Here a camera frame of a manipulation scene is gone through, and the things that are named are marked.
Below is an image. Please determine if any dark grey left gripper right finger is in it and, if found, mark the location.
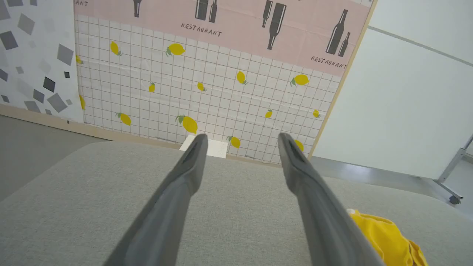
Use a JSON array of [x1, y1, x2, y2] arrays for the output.
[[278, 132, 385, 266]]

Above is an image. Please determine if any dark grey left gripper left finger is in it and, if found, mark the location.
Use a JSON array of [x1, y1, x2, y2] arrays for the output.
[[103, 133, 208, 266]]

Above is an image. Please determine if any yellow cartoon face garment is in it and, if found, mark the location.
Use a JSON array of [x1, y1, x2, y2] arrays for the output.
[[347, 209, 429, 266]]

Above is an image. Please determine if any grey fabric sofa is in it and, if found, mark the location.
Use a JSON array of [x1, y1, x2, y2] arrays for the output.
[[0, 140, 473, 266]]

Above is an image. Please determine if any white box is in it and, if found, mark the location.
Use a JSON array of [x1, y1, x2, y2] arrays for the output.
[[180, 134, 228, 158]]

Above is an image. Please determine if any white partition board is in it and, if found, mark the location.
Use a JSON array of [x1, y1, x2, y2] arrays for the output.
[[312, 0, 473, 180]]

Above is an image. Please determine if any lemon print partition panel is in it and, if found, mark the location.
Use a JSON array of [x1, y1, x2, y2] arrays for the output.
[[73, 0, 378, 165]]

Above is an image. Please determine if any grey squares partition panel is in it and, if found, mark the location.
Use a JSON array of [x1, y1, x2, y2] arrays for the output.
[[0, 0, 85, 124]]

